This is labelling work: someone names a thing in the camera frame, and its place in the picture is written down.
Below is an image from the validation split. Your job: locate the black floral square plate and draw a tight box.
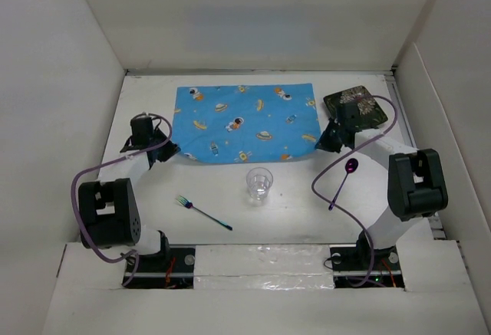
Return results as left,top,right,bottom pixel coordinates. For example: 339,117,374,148
323,85,388,130

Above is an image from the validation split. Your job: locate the blue space print cloth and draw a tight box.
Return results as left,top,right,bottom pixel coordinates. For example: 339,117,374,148
172,84,321,164

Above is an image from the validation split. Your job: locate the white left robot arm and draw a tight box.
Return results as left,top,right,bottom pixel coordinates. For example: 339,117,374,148
71,113,180,271

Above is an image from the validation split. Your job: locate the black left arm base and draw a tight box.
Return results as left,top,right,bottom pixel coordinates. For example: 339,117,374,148
122,242,196,290

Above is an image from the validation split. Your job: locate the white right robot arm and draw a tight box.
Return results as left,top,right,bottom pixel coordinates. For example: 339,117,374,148
315,102,449,269

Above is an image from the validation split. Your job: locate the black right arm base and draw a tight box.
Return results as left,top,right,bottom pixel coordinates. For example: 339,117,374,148
323,232,405,288

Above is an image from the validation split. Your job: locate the purple metal spoon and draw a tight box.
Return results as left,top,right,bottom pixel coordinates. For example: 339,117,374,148
328,157,360,212

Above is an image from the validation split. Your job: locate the iridescent metal fork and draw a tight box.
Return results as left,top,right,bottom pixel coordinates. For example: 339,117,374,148
176,195,233,231

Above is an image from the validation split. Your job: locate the clear plastic cup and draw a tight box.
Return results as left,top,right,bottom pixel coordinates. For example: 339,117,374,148
245,167,274,204

